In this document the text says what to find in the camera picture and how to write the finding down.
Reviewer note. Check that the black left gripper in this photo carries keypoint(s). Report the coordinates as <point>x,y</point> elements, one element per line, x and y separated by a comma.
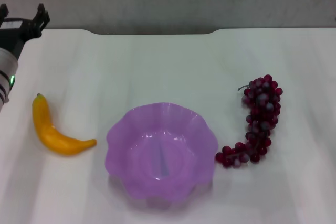
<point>11,37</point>

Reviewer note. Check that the yellow banana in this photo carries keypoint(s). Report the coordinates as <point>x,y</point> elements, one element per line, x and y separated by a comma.
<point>50,132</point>

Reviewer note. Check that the dark red grape bunch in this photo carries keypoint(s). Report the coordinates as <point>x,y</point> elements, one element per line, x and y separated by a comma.
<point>260,119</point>

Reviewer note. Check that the purple wavy plastic bowl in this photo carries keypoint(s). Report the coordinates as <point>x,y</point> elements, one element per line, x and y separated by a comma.
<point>161,153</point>

